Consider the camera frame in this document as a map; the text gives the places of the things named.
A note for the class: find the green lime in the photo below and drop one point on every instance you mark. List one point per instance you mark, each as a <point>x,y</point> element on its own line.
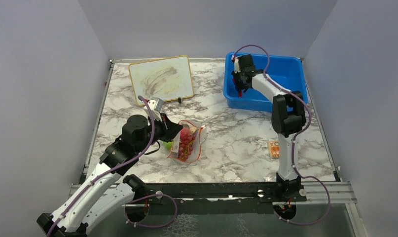
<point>167,144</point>

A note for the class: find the red chili pepper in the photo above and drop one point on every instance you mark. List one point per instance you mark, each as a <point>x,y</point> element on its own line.
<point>238,86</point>

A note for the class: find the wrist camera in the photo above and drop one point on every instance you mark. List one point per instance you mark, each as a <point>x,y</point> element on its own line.
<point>235,61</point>
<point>155,106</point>

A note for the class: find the garlic bulb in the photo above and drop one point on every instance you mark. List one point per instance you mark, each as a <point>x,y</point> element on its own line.
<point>194,130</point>

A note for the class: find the small whiteboard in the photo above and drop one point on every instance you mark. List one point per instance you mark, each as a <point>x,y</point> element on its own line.
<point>167,78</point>

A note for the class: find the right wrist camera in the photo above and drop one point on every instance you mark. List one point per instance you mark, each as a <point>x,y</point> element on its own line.
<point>235,61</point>

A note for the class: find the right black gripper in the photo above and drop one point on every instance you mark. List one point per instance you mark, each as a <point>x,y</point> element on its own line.
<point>240,87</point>

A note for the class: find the red grape bunch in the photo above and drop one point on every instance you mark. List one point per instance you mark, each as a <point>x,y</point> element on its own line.
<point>186,142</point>

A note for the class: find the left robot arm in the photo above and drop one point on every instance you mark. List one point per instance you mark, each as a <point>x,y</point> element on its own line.
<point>94,201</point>

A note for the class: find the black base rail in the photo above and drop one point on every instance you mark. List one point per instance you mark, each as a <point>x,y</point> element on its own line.
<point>213,198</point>

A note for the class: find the orange snack packet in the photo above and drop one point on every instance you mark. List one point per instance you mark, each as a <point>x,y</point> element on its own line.
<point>274,149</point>

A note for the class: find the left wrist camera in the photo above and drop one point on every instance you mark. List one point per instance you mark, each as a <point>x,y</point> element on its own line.
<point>155,106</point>

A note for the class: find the clear zip top bag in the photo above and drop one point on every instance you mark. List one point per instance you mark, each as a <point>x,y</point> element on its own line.
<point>197,146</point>

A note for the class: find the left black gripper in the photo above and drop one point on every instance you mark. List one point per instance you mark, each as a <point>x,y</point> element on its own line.
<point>170,129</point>

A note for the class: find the blue plastic bin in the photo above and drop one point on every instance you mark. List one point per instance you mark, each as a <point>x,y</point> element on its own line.
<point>284,70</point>

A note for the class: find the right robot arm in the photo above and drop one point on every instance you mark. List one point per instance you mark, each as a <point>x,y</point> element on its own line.
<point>287,118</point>

